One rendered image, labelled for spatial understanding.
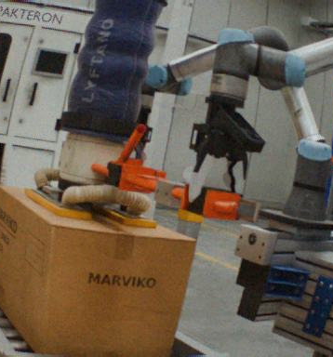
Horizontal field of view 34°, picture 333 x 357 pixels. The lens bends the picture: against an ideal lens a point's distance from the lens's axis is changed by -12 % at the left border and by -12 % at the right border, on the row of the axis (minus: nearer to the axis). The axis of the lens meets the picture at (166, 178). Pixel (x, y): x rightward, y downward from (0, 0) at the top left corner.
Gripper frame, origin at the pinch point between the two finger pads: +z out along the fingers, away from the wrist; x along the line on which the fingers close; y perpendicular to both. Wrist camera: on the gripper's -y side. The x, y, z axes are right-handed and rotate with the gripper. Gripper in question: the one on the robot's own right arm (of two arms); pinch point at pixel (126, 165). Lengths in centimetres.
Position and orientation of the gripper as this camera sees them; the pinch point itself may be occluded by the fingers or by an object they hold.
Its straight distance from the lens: 206.3
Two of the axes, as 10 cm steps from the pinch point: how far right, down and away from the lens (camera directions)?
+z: -1.8, 9.8, 0.5
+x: 8.5, 1.3, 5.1
